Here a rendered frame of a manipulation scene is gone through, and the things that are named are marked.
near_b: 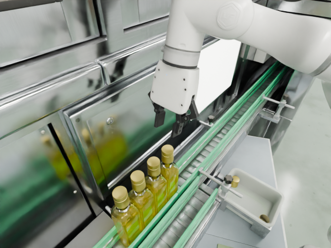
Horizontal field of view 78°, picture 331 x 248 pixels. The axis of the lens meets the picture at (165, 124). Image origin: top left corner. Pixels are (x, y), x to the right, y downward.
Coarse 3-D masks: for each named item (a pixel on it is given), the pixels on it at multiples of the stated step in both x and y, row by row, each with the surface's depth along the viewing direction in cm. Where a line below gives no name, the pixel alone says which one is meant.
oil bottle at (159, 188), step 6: (150, 180) 57; (162, 180) 58; (150, 186) 57; (156, 186) 56; (162, 186) 58; (156, 192) 57; (162, 192) 60; (156, 198) 59; (162, 198) 62; (156, 204) 61; (162, 204) 64; (156, 210) 63
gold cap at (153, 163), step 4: (152, 156) 54; (148, 160) 53; (152, 160) 53; (156, 160) 53; (148, 164) 53; (152, 164) 52; (156, 164) 52; (148, 168) 54; (152, 168) 53; (156, 168) 53; (148, 172) 55; (152, 172) 54; (156, 172) 54; (160, 172) 56; (152, 176) 55; (156, 176) 55
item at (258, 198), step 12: (240, 180) 92; (252, 180) 88; (228, 192) 90; (240, 192) 90; (252, 192) 90; (264, 192) 86; (276, 192) 82; (240, 204) 85; (252, 204) 85; (264, 204) 85; (276, 204) 82; (252, 216) 75; (276, 216) 75
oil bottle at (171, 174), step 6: (162, 162) 62; (162, 168) 60; (168, 168) 60; (174, 168) 61; (162, 174) 60; (168, 174) 60; (174, 174) 61; (168, 180) 60; (174, 180) 64; (168, 186) 62; (174, 186) 66; (168, 192) 65; (174, 192) 69; (168, 198) 67
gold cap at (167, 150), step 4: (164, 148) 57; (168, 148) 57; (172, 148) 57; (164, 152) 56; (168, 152) 56; (172, 152) 56; (164, 156) 57; (168, 156) 56; (172, 156) 57; (164, 160) 58; (168, 160) 57; (172, 160) 58
